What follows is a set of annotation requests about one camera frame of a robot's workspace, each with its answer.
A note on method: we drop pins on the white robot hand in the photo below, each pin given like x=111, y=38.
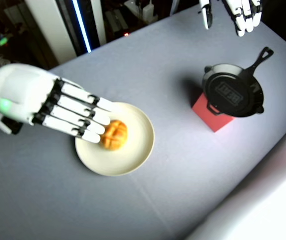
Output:
x=243, y=15
x=20, y=90

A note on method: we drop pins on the black cast iron pan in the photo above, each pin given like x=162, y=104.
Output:
x=232, y=92

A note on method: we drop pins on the golden bread bun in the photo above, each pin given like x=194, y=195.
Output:
x=115, y=136

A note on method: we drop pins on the red block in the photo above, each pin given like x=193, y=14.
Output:
x=207, y=116

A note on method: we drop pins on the cream round plate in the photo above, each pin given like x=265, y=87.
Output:
x=135, y=150

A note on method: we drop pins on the white pillar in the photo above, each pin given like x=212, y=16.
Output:
x=51, y=27

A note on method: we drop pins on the blue light strip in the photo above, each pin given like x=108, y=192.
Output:
x=82, y=27

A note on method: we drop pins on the grey table cloth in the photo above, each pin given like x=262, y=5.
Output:
x=58, y=195

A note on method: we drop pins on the narrow white post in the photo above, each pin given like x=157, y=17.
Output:
x=99, y=20

